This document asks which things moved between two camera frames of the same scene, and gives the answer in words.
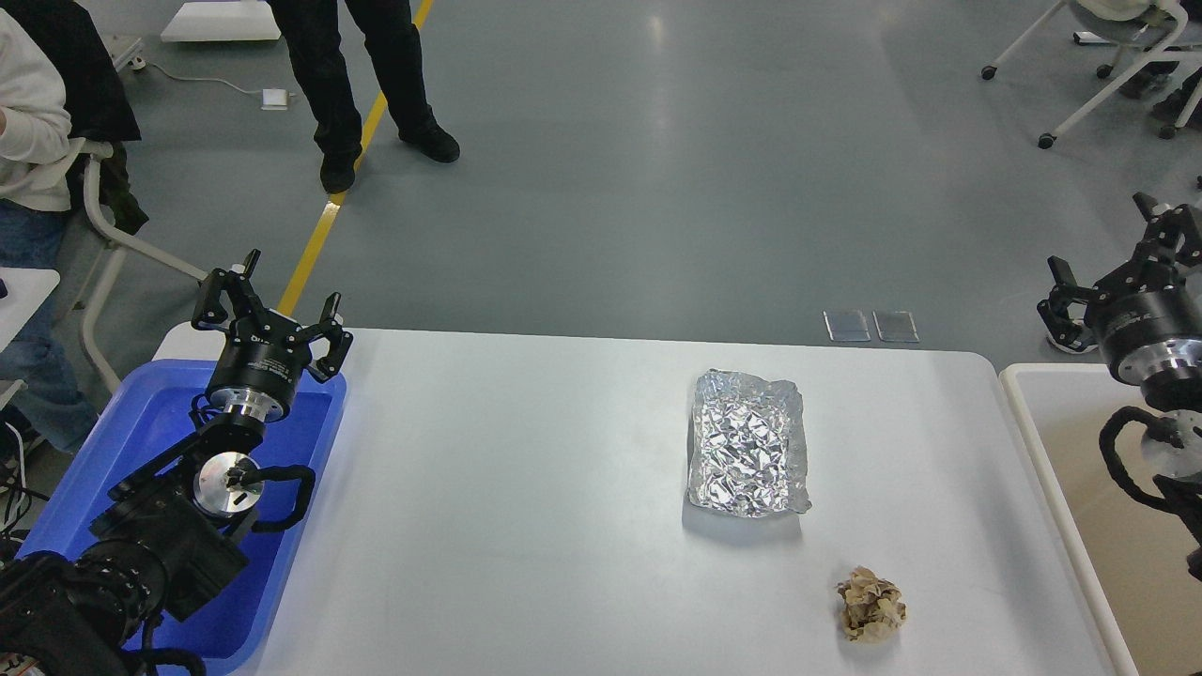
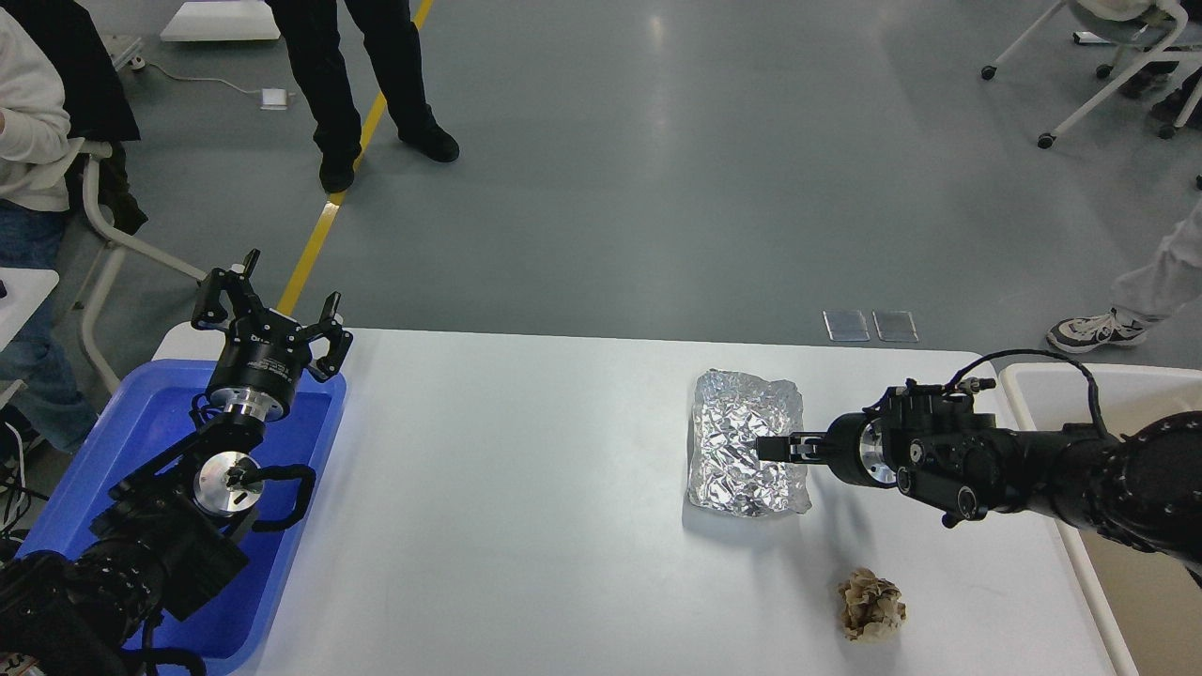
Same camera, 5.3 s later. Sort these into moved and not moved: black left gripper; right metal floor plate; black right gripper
Moved: black right gripper
Not moved: right metal floor plate; black left gripper
